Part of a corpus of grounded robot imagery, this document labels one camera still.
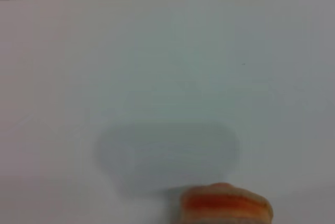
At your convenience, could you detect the orange striped bread loaf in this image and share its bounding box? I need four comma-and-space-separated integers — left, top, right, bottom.
180, 182, 274, 224

